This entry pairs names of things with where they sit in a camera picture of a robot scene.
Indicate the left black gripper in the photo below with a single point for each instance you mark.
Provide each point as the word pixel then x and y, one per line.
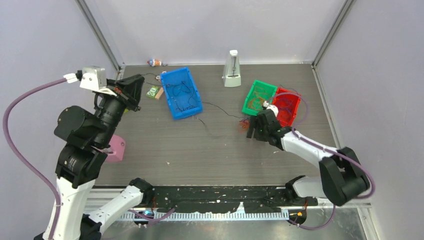
pixel 130 88

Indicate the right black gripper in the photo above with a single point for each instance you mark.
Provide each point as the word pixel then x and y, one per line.
pixel 255 123

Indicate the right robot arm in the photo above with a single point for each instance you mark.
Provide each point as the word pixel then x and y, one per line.
pixel 341 177

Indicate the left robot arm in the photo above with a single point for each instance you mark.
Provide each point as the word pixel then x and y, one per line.
pixel 86 135

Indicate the green toy block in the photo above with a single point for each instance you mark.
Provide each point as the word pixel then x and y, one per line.
pixel 152 92

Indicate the small round toy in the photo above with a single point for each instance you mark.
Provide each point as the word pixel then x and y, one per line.
pixel 158 77

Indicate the wooden block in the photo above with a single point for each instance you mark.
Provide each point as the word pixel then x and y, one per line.
pixel 159 93

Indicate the green plastic bin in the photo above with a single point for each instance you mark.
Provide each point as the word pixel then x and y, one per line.
pixel 259 92

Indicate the small figurine toy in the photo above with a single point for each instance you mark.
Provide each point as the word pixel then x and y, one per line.
pixel 154 62

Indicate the red plastic bin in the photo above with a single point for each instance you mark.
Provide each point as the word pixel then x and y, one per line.
pixel 287 100

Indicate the white metronome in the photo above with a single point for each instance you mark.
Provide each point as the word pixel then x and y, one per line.
pixel 231 74

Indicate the blue plastic bin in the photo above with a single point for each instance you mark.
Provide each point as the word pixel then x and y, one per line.
pixel 182 95

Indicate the pink stand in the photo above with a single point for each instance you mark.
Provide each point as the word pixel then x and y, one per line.
pixel 116 150

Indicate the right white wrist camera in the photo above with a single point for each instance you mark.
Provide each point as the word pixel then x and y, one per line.
pixel 268 106

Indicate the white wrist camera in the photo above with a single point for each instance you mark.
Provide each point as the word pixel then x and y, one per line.
pixel 92 78
pixel 268 106

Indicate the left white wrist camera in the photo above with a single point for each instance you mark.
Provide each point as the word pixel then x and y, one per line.
pixel 92 78

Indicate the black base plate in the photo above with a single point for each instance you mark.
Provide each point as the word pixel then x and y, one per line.
pixel 223 199

